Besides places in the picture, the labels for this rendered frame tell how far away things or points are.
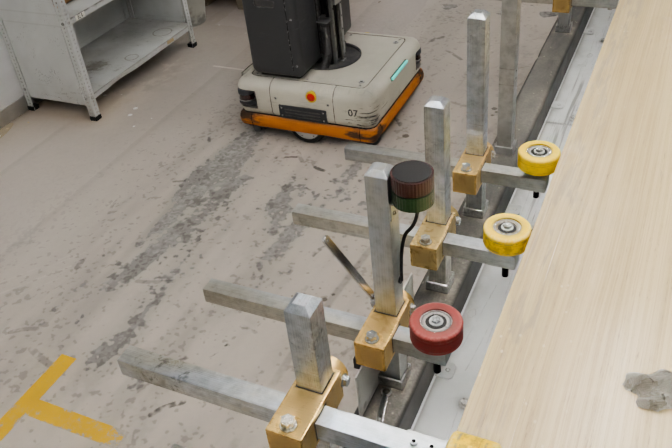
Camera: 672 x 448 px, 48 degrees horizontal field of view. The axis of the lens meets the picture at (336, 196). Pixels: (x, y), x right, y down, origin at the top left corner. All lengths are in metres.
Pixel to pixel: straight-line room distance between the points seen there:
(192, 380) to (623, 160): 0.90
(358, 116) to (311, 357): 2.26
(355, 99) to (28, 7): 1.59
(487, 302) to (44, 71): 2.82
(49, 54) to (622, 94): 2.79
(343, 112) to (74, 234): 1.18
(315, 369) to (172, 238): 2.02
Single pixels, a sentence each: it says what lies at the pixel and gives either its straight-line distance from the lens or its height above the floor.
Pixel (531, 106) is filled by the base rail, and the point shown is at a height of 0.70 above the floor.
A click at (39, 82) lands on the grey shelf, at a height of 0.17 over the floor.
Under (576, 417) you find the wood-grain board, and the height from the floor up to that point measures 0.90.
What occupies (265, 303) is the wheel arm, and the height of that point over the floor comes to 0.86.
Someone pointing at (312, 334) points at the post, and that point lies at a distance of 0.90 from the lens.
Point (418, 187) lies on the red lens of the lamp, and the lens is 1.01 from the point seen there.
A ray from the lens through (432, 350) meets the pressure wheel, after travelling 1.13.
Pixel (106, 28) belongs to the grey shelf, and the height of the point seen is 0.15.
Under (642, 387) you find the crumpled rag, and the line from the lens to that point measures 1.09.
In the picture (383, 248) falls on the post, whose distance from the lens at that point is 1.11.
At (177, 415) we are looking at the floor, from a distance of 2.29.
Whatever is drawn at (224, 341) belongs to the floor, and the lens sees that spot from 2.45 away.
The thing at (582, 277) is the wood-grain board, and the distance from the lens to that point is 1.23.
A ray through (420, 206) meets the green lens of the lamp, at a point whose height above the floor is 1.10.
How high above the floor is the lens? 1.71
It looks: 35 degrees down
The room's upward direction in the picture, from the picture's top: 7 degrees counter-clockwise
